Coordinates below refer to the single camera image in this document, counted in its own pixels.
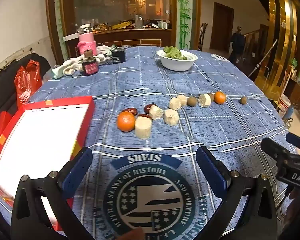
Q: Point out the metal mop pole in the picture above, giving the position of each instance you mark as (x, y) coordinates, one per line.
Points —
(263, 57)

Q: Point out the brown round longan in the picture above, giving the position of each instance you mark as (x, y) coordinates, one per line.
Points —
(211, 96)
(243, 100)
(191, 101)

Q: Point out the wooden framed glass partition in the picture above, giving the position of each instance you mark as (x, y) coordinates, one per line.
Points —
(115, 5)

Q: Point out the yellow flat box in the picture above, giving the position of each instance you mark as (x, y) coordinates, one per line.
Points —
(121, 25)

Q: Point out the red jujube date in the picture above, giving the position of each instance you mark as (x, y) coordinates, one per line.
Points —
(143, 116)
(147, 108)
(130, 110)

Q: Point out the pale green cloth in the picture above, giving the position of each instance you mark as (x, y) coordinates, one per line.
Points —
(57, 73)

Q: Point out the blue plaid tablecloth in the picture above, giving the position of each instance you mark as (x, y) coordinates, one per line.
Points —
(190, 135)

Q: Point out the white cloth bundle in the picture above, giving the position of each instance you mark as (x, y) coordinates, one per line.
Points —
(70, 66)

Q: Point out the glass jar pink knit sleeve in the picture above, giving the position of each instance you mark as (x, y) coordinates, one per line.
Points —
(86, 40)

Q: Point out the large beige rice cake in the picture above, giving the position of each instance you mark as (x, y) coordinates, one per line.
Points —
(142, 128)

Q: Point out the bamboo painted panel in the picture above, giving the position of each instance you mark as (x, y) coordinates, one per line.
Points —
(183, 17)
(58, 17)

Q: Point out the dark wooden chair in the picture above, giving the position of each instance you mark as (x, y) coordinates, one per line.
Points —
(202, 36)

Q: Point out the clear plastic pitcher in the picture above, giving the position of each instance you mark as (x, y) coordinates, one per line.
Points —
(138, 21)

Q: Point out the gold column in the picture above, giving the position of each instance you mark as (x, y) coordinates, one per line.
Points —
(280, 42)

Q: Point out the small beige rice cake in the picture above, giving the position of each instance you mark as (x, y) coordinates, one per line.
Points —
(205, 100)
(171, 117)
(183, 99)
(174, 103)
(156, 112)

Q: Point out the red cardboard box white inside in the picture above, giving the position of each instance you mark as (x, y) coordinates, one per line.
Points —
(40, 142)

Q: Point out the mandarin orange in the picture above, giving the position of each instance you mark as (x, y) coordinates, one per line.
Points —
(219, 97)
(126, 121)

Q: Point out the red plastic bag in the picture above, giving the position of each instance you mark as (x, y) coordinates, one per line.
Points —
(27, 85)

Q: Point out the dark jar red label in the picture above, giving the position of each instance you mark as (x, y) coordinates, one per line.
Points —
(90, 67)

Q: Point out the white flat box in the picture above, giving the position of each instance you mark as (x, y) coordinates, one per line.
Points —
(71, 37)

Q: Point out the white bowl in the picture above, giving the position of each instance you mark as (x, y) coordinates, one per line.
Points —
(176, 65)

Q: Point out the brown wooden door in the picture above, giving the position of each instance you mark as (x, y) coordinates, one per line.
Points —
(222, 27)

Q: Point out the black leather sofa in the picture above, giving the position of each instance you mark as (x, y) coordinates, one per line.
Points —
(5, 80)

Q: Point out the black cup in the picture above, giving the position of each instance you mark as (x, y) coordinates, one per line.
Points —
(118, 57)

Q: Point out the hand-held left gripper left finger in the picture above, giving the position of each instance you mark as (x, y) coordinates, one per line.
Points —
(77, 170)

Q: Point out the white plastic bucket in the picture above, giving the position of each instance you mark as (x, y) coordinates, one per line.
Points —
(284, 106)

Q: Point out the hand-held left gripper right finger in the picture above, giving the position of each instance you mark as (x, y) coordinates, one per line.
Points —
(210, 170)

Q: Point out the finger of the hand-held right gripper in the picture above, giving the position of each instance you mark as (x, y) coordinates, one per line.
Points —
(272, 148)
(296, 140)

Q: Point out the red cardboard lid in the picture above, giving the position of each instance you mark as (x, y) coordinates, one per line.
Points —
(1, 123)

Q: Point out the green lettuce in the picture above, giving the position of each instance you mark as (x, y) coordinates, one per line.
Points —
(173, 52)

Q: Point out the wooden stair railing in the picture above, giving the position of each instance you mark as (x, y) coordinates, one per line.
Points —
(251, 42)

